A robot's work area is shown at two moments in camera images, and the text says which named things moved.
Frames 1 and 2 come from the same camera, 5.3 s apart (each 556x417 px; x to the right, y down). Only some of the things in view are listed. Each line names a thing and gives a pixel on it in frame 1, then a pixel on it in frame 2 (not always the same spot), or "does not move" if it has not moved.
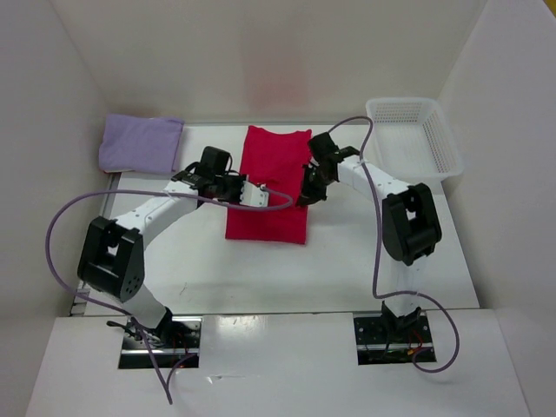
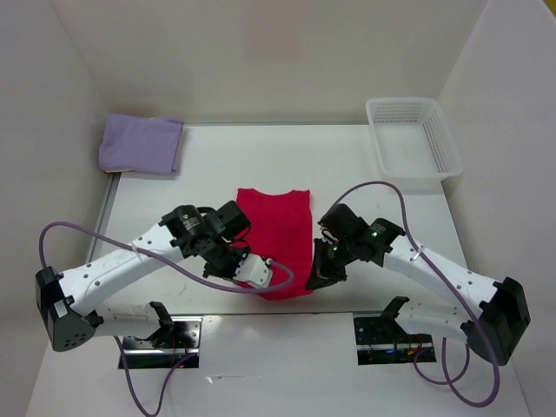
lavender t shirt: x=141 y=143 does not move
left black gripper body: x=228 y=188 -> x=223 y=260
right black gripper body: x=314 y=182 -> x=331 y=259
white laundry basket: x=412 y=139 does not move
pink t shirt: x=276 y=159 -> x=281 y=231
